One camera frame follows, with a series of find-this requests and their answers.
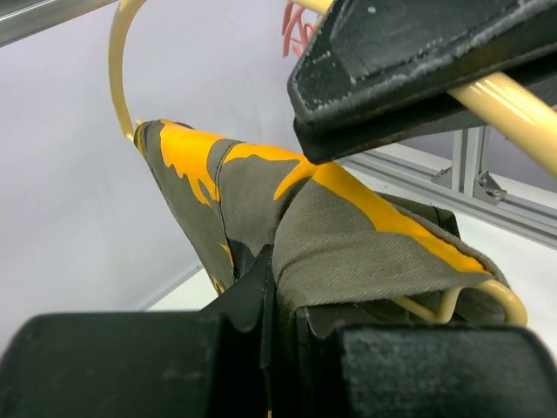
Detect camouflage trousers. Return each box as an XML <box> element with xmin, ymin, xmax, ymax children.
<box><xmin>133</xmin><ymin>120</ymin><xmax>505</xmax><ymax>325</ymax></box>

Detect cream yellow hanger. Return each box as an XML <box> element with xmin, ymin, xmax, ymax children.
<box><xmin>108</xmin><ymin>1</ymin><xmax>556</xmax><ymax>326</ymax></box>

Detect metal clothes rail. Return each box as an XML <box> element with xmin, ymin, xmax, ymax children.
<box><xmin>0</xmin><ymin>0</ymin><xmax>112</xmax><ymax>47</ymax></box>

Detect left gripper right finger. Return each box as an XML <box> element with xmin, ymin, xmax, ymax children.
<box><xmin>296</xmin><ymin>306</ymin><xmax>556</xmax><ymax>417</ymax></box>

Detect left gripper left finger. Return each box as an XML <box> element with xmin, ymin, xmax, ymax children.
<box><xmin>1</xmin><ymin>246</ymin><xmax>274</xmax><ymax>417</ymax></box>

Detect pink hanger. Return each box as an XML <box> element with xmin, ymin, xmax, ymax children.
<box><xmin>281</xmin><ymin>0</ymin><xmax>331</xmax><ymax>57</ymax></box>

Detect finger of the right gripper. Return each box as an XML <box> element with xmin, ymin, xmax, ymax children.
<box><xmin>288</xmin><ymin>1</ymin><xmax>556</xmax><ymax>126</ymax></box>
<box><xmin>292</xmin><ymin>71</ymin><xmax>557</xmax><ymax>165</ymax></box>

